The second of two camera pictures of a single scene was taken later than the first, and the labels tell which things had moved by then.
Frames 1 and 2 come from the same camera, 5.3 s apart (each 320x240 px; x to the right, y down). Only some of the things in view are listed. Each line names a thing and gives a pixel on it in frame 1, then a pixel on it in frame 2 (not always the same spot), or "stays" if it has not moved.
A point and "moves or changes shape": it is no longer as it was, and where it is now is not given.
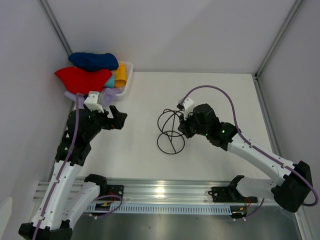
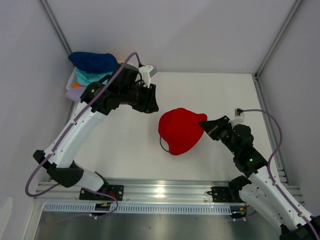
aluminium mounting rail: x=160 y=191 stays
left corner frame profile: x=56 y=26 stays
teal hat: x=110 y=82 moves or changes shape
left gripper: x=119 y=117 → x=152 y=105
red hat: x=78 y=80 → x=181 y=128
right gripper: x=183 y=126 → x=218 y=124
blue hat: x=93 y=62 stays
